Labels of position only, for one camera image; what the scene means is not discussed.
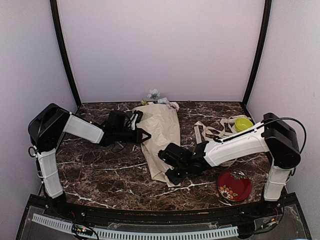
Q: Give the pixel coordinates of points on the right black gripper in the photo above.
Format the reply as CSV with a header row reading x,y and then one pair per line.
x,y
175,180

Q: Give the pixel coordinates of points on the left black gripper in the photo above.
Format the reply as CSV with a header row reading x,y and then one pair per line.
x,y
137,138

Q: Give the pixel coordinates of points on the beige wrapping paper sheet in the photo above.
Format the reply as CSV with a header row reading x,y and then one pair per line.
x,y
161,121

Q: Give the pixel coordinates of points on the white printed ribbon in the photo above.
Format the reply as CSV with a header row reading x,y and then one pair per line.
x,y
208,133

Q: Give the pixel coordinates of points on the blue fake flower stem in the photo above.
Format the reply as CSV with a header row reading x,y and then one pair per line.
x,y
155,96

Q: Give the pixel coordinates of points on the pink fake rose stem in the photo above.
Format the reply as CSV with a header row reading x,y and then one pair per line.
x,y
174,105

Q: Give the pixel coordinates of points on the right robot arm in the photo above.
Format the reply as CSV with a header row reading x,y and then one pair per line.
x,y
271,135

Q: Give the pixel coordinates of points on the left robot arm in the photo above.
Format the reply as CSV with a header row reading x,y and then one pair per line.
x,y
47,129

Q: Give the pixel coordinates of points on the red floral plate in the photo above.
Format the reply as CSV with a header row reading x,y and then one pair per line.
x,y
234,186

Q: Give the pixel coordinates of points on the yellow-green cup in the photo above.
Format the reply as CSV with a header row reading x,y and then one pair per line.
x,y
242,124

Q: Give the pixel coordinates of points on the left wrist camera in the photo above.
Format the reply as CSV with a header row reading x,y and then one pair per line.
x,y
135,118

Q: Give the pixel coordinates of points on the black front table rail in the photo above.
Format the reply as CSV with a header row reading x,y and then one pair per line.
x,y
97,216

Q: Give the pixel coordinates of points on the white slotted cable duct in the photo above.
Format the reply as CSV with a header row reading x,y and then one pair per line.
x,y
133,232

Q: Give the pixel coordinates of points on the left black frame post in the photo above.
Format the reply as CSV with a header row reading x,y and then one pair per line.
x,y
63,52

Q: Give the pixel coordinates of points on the black frame post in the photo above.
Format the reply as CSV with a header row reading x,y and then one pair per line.
x,y
258,53
63,52

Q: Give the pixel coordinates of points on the right black frame post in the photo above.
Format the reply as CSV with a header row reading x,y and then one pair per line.
x,y
258,53

